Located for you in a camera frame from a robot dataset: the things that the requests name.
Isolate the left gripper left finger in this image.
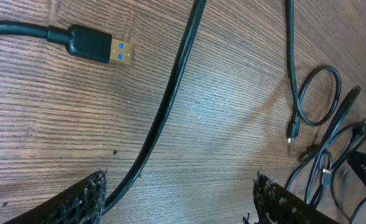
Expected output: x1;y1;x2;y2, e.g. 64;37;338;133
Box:
7;170;107;224

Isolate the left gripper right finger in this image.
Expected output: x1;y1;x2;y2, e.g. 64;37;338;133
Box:
253;171;337;224

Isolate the black usb cable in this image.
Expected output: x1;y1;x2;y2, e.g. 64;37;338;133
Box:
0;0;208;216
283;0;366;224

